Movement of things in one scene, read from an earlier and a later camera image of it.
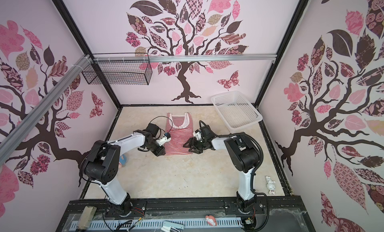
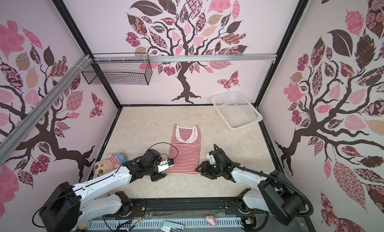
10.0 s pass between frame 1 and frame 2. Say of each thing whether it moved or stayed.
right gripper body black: moved
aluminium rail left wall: stayed
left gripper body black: moved
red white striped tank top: moved
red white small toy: stayed
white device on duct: stayed
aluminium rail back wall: stayed
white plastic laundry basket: stayed
